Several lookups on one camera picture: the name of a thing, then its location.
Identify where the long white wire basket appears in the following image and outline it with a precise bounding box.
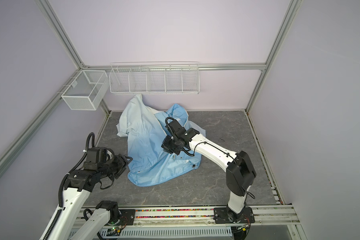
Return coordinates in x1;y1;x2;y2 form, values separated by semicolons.
109;62;200;95

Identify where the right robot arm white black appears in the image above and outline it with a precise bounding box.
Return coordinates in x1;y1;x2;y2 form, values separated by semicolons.
162;117;257;223

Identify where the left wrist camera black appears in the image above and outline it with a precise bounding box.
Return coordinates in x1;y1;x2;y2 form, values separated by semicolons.
86;147;108;164

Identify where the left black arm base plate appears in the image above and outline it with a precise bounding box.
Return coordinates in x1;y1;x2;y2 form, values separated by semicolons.
107;209;136;226

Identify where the small white mesh basket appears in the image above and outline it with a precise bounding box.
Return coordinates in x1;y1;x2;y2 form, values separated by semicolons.
62;70;110;111

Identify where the white slotted cable duct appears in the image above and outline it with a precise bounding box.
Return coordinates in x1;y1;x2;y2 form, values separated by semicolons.
68;227;233;240

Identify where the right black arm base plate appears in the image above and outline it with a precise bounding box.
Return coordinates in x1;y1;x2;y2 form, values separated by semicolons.
214;206;255;224

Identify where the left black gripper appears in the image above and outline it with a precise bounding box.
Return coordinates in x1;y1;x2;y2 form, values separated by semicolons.
98;153;133;180

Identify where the aluminium front rail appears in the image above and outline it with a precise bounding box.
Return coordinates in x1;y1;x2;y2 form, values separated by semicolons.
72;205;300;230

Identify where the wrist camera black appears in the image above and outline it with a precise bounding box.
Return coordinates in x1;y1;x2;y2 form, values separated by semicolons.
86;147;108;164
169;120;187;138

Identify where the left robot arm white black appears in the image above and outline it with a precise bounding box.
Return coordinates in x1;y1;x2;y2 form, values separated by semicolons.
41;133;135;240

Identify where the light blue jacket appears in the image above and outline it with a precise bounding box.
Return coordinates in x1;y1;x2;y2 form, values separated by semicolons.
117;94;206;187

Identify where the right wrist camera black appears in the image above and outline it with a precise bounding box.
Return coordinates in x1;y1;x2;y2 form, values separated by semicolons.
169;120;187;138

